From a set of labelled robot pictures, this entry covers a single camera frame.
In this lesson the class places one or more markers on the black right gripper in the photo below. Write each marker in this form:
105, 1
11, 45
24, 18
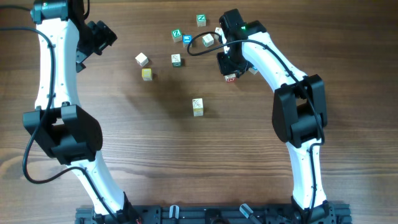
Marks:
226, 70

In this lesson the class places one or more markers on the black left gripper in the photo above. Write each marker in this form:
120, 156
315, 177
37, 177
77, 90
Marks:
106, 38

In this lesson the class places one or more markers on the red M wooden block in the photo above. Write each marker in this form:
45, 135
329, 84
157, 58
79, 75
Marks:
230, 78

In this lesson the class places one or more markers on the plain A wooden block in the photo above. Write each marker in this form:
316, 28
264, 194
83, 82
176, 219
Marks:
197, 104

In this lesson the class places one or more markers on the red G wooden block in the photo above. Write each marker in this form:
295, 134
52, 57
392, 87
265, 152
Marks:
198, 112

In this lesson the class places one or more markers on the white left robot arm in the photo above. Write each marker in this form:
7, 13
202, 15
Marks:
58, 123

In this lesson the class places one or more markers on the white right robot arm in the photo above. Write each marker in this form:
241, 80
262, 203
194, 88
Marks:
299, 106

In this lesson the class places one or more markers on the blue P wooden block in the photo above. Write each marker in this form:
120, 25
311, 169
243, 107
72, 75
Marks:
253, 70

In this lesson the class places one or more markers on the plain animal wooden block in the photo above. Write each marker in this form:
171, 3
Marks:
208, 40

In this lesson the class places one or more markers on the red side 2 block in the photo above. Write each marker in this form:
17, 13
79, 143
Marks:
218, 33

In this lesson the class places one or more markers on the blue top left block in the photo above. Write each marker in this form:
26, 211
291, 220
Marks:
186, 39

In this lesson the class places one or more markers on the plain wooden block far left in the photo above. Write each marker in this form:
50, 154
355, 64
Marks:
142, 60

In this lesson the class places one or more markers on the green top far block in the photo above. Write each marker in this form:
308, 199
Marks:
201, 20

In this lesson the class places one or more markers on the green V wooden block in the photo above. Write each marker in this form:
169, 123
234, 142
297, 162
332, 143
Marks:
176, 60

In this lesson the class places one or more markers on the green top left block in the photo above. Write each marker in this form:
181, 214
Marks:
177, 35

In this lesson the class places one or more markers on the plain wooden block left edge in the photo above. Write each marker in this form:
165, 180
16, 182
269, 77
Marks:
147, 74

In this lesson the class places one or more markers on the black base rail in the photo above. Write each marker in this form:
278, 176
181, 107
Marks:
272, 213

